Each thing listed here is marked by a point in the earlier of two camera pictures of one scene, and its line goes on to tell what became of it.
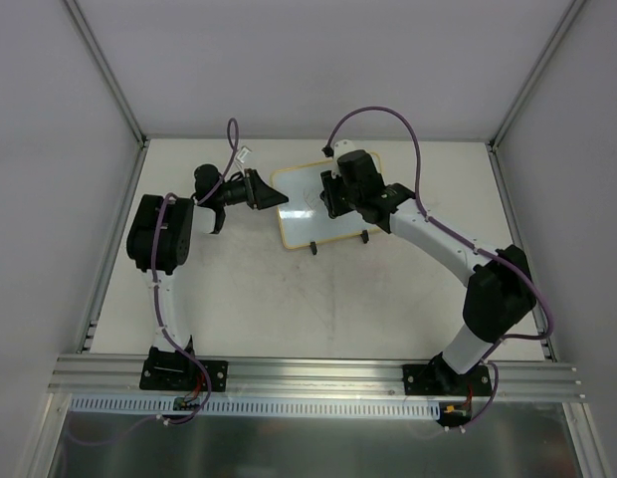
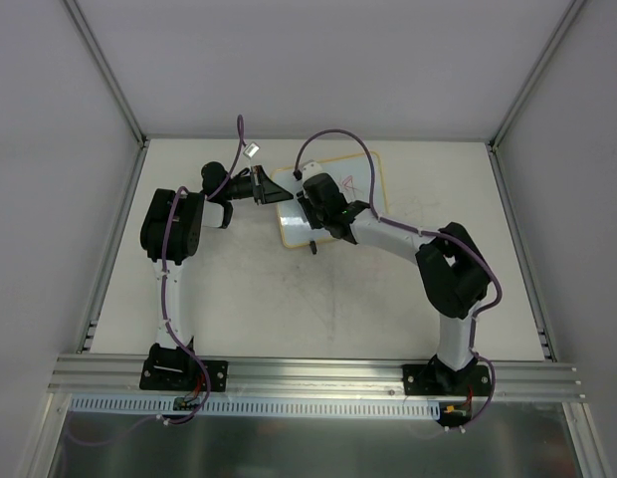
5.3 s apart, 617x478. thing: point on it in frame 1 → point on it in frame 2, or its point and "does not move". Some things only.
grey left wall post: (107, 73) does not move
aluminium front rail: (120, 377) does not move
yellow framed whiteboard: (304, 220) does not move
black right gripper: (330, 194) → (307, 212)
